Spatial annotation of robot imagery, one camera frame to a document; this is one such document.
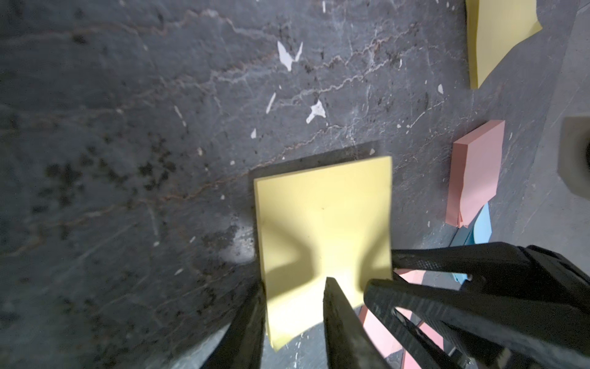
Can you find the blue memo pad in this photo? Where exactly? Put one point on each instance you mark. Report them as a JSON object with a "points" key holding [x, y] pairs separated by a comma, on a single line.
{"points": [[478, 232]]}

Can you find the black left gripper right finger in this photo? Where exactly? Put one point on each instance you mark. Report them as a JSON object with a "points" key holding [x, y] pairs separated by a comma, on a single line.
{"points": [[347, 343]]}

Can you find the pink memo pad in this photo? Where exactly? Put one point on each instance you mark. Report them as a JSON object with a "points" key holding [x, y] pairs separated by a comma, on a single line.
{"points": [[474, 172], [391, 329]]}

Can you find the yellow memo pad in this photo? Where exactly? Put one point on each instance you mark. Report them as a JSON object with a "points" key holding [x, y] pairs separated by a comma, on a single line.
{"points": [[327, 222], [494, 28]]}

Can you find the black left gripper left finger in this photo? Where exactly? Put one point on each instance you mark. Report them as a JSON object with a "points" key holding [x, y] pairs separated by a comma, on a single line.
{"points": [[242, 344]]}

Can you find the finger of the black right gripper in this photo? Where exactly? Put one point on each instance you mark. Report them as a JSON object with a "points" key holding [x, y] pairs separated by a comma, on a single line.
{"points": [[554, 335], [502, 269]]}

